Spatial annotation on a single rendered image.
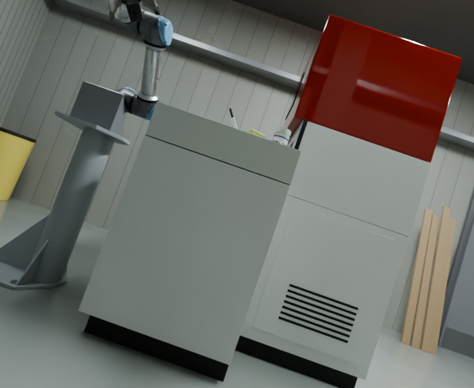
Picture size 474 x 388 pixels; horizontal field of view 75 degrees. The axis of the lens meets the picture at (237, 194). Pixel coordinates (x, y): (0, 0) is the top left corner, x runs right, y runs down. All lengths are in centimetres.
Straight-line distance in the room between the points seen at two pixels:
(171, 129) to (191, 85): 268
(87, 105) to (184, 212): 82
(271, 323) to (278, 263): 30
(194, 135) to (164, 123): 13
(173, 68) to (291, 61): 142
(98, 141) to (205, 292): 94
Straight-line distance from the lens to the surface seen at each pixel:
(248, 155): 127
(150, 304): 133
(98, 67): 433
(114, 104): 174
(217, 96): 389
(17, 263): 198
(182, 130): 131
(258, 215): 125
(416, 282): 382
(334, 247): 167
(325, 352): 178
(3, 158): 382
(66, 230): 177
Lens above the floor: 63
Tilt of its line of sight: 4 degrees up
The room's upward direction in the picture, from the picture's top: 19 degrees clockwise
